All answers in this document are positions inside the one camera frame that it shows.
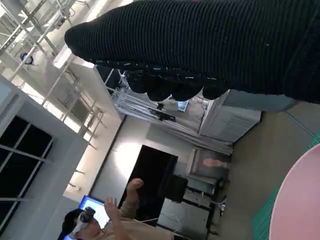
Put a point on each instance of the dark window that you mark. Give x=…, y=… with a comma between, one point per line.
x=20, y=162

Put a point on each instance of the lit computer monitor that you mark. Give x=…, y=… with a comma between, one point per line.
x=98, y=208

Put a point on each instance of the pink bowl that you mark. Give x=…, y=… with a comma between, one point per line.
x=300, y=200

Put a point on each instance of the white cabinet with vent grille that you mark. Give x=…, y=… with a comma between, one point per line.
x=232, y=122

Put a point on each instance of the black panel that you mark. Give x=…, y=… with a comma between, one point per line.
x=152, y=170

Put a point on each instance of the metal ceiling rack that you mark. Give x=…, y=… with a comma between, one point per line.
x=37, y=32

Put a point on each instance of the green cutting mat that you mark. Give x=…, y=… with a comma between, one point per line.
x=265, y=217

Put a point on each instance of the person with headset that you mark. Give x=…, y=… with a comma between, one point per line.
x=130, y=225

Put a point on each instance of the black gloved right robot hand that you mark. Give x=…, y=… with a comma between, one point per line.
x=200, y=37

